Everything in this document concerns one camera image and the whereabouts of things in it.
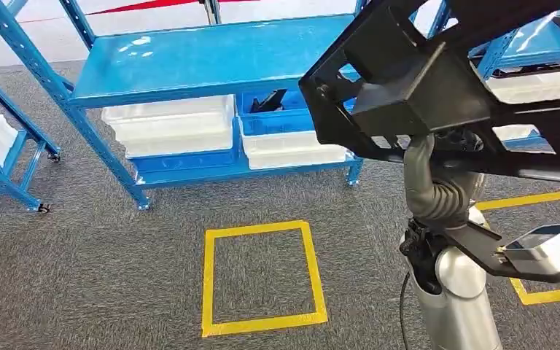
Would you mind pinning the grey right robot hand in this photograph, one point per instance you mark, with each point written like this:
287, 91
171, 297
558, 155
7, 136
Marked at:
459, 142

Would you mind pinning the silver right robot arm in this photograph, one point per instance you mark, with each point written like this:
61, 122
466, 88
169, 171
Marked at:
459, 299

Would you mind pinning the yellow floor tape square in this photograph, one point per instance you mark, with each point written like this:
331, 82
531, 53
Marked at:
207, 285
526, 199

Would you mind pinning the large white plastic bin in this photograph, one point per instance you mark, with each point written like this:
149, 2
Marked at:
173, 125
531, 87

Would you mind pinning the blue metal shelving rack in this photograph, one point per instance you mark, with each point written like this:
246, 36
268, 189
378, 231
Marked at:
541, 43
202, 58
0, 176

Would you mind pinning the blue plastic bin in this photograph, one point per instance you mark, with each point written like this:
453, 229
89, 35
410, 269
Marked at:
270, 123

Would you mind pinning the black moulded part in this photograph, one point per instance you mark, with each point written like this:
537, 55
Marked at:
268, 102

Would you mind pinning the red barrier belt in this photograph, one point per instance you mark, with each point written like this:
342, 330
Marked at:
140, 6

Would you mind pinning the black camera bracket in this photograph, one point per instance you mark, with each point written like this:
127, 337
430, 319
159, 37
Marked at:
473, 246

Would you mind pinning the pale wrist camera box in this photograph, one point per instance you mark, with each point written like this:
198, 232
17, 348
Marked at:
555, 249

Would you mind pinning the chrome stanchion post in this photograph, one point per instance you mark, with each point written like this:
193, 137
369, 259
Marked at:
211, 12

